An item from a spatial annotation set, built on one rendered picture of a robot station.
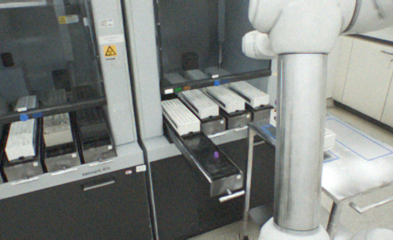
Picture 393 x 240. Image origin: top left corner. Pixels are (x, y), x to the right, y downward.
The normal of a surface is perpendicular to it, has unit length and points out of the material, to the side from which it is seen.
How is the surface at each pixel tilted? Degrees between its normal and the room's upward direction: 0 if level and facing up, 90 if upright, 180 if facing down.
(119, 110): 90
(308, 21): 76
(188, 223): 90
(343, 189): 0
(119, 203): 90
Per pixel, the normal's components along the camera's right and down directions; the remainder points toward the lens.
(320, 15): 0.04, 0.24
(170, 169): 0.40, 0.40
